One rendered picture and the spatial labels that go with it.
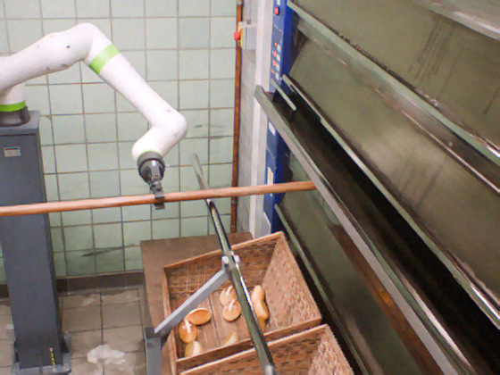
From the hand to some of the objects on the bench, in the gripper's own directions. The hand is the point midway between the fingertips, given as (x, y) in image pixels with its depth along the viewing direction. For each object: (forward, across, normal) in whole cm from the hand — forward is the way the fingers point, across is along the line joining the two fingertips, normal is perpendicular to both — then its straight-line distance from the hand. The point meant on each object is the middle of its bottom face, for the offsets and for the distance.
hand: (158, 197), depth 207 cm
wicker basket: (+56, +61, -25) cm, 87 cm away
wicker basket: (-3, +62, -26) cm, 67 cm away
